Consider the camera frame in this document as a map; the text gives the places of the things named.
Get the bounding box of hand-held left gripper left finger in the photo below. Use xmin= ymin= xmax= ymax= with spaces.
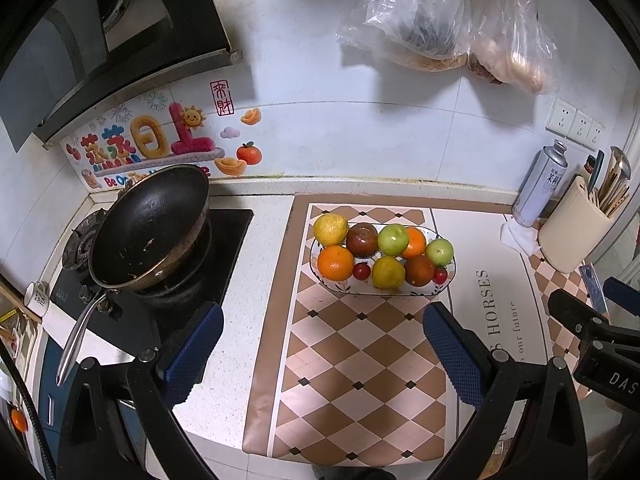
xmin=57 ymin=301 xmax=225 ymax=480

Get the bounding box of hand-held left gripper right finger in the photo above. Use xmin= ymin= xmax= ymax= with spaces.
xmin=422 ymin=301 xmax=588 ymax=480

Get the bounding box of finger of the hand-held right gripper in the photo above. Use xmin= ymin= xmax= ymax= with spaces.
xmin=547 ymin=288 xmax=613 ymax=346
xmin=602 ymin=276 xmax=640 ymax=318

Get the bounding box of dark orange tangerine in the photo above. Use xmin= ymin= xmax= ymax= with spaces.
xmin=404 ymin=255 xmax=436 ymax=287

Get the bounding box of green apple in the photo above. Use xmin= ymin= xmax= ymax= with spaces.
xmin=425 ymin=238 xmax=455 ymax=267
xmin=377 ymin=224 xmax=411 ymax=257

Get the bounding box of oval floral plate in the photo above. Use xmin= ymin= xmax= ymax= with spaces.
xmin=310 ymin=222 xmax=457 ymax=296

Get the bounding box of yellow lemon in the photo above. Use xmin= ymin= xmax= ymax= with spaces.
xmin=313 ymin=213 xmax=349 ymax=247

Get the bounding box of blue grey flat tool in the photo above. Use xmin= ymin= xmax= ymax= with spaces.
xmin=580 ymin=265 xmax=608 ymax=313

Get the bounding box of cream utensil holder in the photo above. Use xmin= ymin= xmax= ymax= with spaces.
xmin=539 ymin=176 xmax=608 ymax=274

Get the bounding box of white crumpled tissue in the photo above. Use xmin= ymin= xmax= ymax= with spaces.
xmin=501 ymin=222 xmax=541 ymax=257

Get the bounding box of checkered kitchen mat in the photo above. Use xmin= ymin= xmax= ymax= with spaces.
xmin=242 ymin=192 xmax=616 ymax=461

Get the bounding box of bundle of wooden chopsticks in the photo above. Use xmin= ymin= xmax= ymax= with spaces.
xmin=597 ymin=160 xmax=631 ymax=218

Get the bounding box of yellowish green citrus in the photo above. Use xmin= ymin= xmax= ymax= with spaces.
xmin=371 ymin=256 xmax=406 ymax=291

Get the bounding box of black gas stove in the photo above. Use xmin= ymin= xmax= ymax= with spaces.
xmin=50 ymin=207 xmax=253 ymax=356

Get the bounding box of orange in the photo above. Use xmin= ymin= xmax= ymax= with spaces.
xmin=317 ymin=245 xmax=355 ymax=282
xmin=402 ymin=227 xmax=427 ymax=259

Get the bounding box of silver spray can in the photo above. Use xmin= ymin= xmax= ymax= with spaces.
xmin=513 ymin=140 xmax=571 ymax=228

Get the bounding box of metal spoon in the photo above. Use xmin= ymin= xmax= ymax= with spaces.
xmin=610 ymin=146 xmax=632 ymax=182

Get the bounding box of black frying pan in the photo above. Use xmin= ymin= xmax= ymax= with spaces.
xmin=56 ymin=164 xmax=211 ymax=387

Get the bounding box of dark red apple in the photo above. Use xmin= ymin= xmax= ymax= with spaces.
xmin=346 ymin=222 xmax=380 ymax=259

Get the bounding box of small white cup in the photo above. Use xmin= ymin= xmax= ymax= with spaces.
xmin=25 ymin=281 xmax=51 ymax=312

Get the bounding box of clear bag with pale contents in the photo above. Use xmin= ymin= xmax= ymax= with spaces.
xmin=467 ymin=0 xmax=558 ymax=95

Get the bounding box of black range hood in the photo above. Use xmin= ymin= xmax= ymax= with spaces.
xmin=0 ymin=0 xmax=241 ymax=153

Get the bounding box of clear bag with dark contents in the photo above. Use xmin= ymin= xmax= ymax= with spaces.
xmin=336 ymin=0 xmax=473 ymax=72

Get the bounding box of dark green handled tool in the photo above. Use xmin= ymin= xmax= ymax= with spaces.
xmin=587 ymin=150 xmax=606 ymax=196

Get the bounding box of black corrugated hose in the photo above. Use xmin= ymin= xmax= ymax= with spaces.
xmin=0 ymin=347 xmax=52 ymax=480

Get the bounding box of colourful wall sticker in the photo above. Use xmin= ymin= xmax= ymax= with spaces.
xmin=60 ymin=79 xmax=263 ymax=191

